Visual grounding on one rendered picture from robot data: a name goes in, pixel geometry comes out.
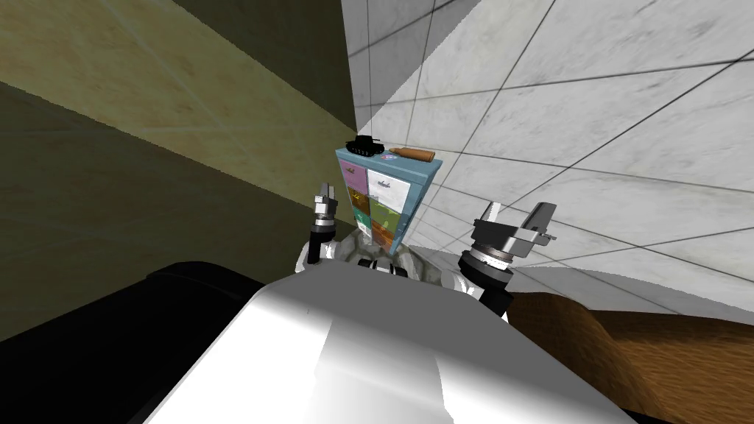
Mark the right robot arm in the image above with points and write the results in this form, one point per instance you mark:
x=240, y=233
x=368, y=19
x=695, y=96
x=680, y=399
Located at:
x=486, y=277

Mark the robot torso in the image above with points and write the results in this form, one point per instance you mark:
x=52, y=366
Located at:
x=365, y=353

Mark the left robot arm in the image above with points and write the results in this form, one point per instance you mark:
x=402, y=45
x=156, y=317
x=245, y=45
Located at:
x=118, y=347

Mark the black toy tank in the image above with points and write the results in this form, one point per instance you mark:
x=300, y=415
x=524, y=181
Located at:
x=365, y=146

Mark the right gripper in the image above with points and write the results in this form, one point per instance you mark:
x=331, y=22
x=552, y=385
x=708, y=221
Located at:
x=500, y=238

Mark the brown wooden table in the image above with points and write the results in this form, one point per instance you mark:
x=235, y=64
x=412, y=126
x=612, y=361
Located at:
x=660, y=365

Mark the brown bottle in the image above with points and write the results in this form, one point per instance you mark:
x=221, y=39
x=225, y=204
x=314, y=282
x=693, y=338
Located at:
x=413, y=154

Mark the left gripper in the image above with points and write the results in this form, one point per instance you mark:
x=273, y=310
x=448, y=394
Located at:
x=325, y=207

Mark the blue cabinet with colourful drawers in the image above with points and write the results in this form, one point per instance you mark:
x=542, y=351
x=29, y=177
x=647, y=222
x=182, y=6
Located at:
x=386, y=197

